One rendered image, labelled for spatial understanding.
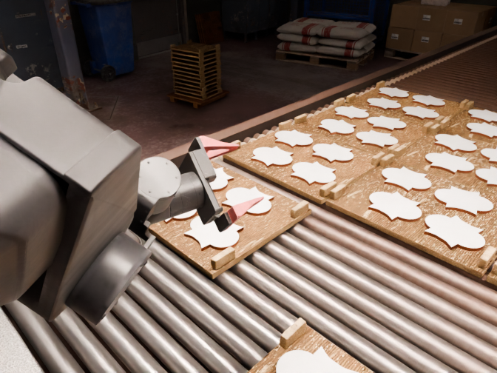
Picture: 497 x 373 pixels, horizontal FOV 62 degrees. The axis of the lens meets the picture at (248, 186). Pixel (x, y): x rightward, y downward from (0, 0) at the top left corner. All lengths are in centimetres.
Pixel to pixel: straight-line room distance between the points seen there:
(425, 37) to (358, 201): 564
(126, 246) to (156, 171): 34
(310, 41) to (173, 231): 535
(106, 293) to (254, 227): 86
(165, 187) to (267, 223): 56
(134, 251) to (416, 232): 95
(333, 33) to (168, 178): 562
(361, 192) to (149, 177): 80
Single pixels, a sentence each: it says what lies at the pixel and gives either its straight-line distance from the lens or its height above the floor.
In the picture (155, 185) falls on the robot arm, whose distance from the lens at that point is 52.
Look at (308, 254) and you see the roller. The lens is 100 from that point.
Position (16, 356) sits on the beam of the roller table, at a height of 91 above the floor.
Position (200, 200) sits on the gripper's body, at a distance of 61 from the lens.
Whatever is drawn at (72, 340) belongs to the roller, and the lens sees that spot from 88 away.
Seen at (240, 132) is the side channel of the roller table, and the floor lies 95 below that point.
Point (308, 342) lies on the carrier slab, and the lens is 79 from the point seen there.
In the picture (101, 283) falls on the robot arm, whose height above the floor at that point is 143.
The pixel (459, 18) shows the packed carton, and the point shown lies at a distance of 654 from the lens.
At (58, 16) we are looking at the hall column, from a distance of 454.
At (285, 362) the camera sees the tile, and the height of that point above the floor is 95.
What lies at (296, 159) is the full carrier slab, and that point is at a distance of 136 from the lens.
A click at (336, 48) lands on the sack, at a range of 613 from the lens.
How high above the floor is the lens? 155
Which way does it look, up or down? 31 degrees down
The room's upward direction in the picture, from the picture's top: straight up
